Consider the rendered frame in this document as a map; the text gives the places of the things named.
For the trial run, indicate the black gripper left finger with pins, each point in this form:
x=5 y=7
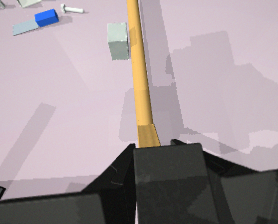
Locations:
x=109 y=199

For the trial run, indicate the scraper with blue handle and grey blade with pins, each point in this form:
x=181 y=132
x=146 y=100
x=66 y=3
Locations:
x=41 y=19

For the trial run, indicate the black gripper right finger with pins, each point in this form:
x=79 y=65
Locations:
x=243 y=195

